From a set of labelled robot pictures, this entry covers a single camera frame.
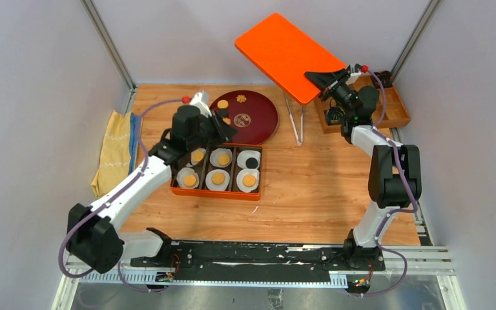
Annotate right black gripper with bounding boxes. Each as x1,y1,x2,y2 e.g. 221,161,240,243
304,68,356,117

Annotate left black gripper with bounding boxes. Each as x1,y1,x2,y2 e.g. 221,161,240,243
187,108,237,151

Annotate yellow round cookie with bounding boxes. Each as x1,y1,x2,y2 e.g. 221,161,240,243
191,150,205,165
211,172,226,185
217,153,231,167
182,174,199,189
242,174,258,188

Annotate dark red round plate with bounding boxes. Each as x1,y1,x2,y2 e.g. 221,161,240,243
210,90,279,145

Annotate black sandwich cookie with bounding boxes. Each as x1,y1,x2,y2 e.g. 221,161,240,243
245,157,260,169

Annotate orange compartment box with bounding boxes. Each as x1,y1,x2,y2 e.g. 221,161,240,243
170,144,264,201

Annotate orange box lid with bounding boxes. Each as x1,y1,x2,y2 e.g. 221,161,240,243
234,13,347,105

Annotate metal tongs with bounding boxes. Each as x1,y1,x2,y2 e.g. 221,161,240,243
284,92,305,146

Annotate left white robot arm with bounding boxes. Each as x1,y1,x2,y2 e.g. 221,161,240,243
59,105,237,274

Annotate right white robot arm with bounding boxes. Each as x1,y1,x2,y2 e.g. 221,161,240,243
304,69,422,270

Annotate white paper cup top middle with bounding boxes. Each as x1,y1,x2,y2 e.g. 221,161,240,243
209,148,233,168

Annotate white paper cup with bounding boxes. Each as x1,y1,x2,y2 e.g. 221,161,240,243
205,169,230,191
176,167,200,189
209,148,233,168
187,148,207,167
237,150,261,170
236,169,260,193

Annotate white paper cup top right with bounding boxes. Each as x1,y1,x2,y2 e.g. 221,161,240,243
237,150,261,170

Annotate black paper cup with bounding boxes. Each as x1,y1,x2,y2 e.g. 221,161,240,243
325,107,345,126

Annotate wooden compartment organizer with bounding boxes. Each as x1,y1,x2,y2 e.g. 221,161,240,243
313,74,411,134

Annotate white paper cup top left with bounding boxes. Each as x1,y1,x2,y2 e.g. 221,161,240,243
187,148,207,167

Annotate white paper cup bottom middle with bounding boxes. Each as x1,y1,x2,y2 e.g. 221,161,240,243
205,169,230,191

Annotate white paper cup bottom right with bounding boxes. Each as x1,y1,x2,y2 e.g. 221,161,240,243
236,169,260,193

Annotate black paper cup corner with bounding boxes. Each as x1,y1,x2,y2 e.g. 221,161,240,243
376,70,393,88

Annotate white paper cup bottom left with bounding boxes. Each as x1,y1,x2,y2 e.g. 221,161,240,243
176,167,200,189

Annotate blue cloth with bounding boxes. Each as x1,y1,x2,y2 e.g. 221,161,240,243
129,112,143,174

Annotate yellow cloth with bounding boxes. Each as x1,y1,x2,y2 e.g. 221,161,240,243
91,111,132,198

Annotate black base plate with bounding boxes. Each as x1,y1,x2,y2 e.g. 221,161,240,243
130,240,386,284

